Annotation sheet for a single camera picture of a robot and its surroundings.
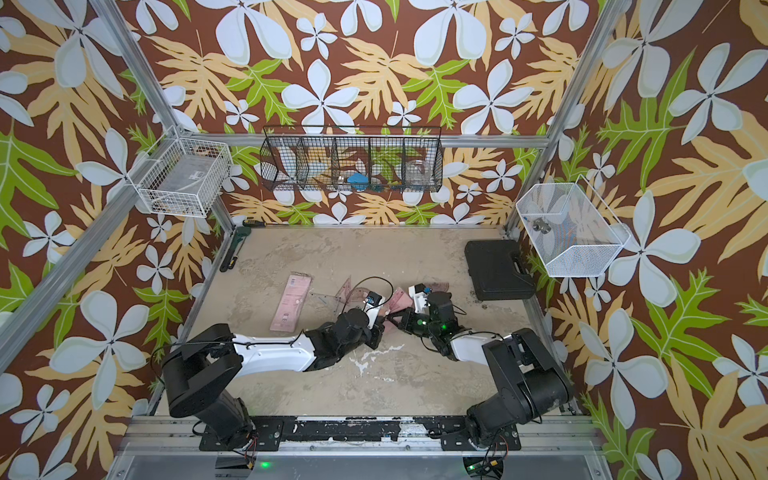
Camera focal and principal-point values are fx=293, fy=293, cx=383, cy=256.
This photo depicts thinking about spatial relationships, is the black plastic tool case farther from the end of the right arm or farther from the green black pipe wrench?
the green black pipe wrench

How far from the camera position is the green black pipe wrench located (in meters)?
1.10

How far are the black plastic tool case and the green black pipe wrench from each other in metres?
0.89

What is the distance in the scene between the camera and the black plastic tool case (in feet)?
3.21

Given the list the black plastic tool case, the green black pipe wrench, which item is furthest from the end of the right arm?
the green black pipe wrench
